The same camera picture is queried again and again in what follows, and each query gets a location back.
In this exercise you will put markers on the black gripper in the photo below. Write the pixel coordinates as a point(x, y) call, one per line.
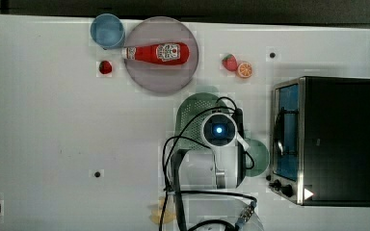
point(238, 117)

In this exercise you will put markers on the mint green plastic strainer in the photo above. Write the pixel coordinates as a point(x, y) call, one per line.
point(192, 112)

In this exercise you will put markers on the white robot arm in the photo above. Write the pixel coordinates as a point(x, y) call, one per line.
point(219, 164)

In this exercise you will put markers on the mint green mug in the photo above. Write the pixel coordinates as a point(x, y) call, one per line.
point(258, 159)

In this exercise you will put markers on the toy orange half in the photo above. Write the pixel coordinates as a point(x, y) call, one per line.
point(244, 70)

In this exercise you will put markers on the pink toy strawberry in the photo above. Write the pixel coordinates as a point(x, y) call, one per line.
point(229, 62)

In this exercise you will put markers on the black toaster oven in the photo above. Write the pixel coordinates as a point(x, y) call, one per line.
point(320, 141)

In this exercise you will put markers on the red ketchup bottle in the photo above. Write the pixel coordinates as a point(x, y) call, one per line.
point(168, 53)

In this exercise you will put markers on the grey round plate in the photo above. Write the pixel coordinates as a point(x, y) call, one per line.
point(158, 78)

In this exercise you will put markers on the peeled toy banana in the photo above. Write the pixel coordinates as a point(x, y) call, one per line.
point(165, 208)

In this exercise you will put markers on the dark red toy strawberry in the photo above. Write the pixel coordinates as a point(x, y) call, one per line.
point(105, 67)

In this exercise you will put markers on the blue plastic cup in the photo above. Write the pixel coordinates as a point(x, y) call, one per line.
point(108, 31)

